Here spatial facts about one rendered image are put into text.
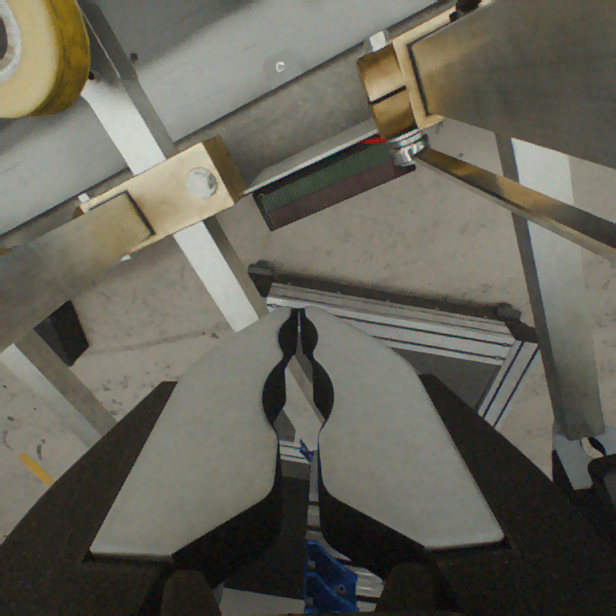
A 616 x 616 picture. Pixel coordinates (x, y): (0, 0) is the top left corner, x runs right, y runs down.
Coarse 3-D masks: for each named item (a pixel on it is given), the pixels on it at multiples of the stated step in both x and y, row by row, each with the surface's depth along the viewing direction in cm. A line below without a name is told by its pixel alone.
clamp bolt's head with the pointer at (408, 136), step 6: (402, 132) 25; (408, 132) 24; (414, 132) 24; (420, 132) 25; (366, 138) 31; (372, 138) 30; (378, 138) 28; (390, 138) 25; (396, 138) 24; (402, 138) 24; (408, 138) 24; (414, 138) 24; (396, 144) 25; (402, 144) 25; (414, 162) 25
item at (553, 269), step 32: (512, 160) 25; (544, 160) 24; (544, 192) 25; (544, 256) 27; (576, 256) 27; (544, 288) 28; (576, 288) 28; (544, 320) 30; (576, 320) 29; (544, 352) 33; (576, 352) 31; (576, 384) 32; (576, 416) 34
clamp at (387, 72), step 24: (432, 24) 20; (384, 48) 22; (408, 48) 21; (360, 72) 23; (384, 72) 22; (408, 72) 21; (384, 96) 25; (408, 96) 22; (384, 120) 23; (408, 120) 23; (432, 120) 23
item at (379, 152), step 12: (384, 144) 39; (360, 156) 40; (372, 156) 39; (384, 156) 39; (324, 168) 40; (336, 168) 40; (348, 168) 40; (360, 168) 40; (300, 180) 41; (312, 180) 41; (324, 180) 41; (336, 180) 41; (276, 192) 42; (288, 192) 42; (300, 192) 42; (264, 204) 43; (276, 204) 43
